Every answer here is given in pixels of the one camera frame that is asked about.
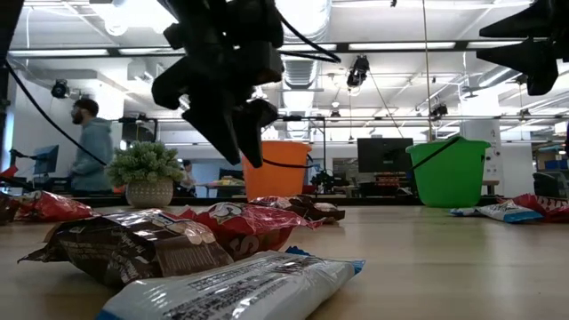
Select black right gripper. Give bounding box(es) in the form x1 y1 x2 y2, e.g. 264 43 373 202
476 0 569 97

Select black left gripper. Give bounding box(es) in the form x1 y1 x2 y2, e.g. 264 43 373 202
163 0 286 170

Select red Skittles candy bag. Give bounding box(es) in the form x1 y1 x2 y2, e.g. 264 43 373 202
164 201 325 262
12 189 97 222
496 193 569 224

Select brown Snickers bar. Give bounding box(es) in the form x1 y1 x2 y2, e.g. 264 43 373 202
0 191 21 226
17 208 235 288
248 195 312 212
288 202 347 224

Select person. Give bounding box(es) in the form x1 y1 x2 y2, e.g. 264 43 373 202
176 158 197 198
68 97 116 196

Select orange plastic bucket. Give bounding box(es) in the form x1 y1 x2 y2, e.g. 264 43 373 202
241 140 314 201

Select green plant in white pot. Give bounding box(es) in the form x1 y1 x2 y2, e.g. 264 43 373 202
105 140 186 210

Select thin hanging pole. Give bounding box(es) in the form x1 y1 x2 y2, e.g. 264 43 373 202
421 0 433 142

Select black overhead rig beam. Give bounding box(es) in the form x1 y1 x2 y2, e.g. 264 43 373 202
8 39 569 58

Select large black monitor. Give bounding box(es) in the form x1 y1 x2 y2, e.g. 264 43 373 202
357 137 414 174

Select green plastic bucket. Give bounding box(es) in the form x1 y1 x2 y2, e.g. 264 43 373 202
405 135 493 209

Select small black monitor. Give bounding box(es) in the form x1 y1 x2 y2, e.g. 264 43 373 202
32 144 60 176

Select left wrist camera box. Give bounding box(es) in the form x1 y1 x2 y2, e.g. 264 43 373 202
150 57 193 111

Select background black metal frame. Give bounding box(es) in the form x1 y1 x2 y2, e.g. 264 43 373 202
113 114 330 199

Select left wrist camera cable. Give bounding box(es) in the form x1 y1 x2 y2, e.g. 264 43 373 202
277 11 342 64

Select black aluminium table frame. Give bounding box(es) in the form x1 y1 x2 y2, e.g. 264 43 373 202
0 194 569 208

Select long black arm cable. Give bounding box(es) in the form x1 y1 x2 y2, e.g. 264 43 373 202
0 57 108 166

